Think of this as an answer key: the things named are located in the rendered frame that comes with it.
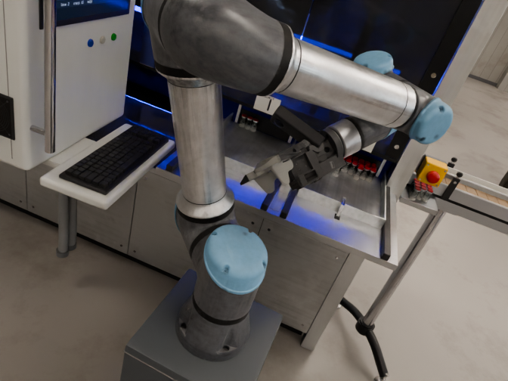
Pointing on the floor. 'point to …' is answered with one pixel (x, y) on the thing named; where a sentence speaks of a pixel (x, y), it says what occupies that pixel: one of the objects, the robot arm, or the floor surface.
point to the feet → (367, 339)
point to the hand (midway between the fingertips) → (244, 175)
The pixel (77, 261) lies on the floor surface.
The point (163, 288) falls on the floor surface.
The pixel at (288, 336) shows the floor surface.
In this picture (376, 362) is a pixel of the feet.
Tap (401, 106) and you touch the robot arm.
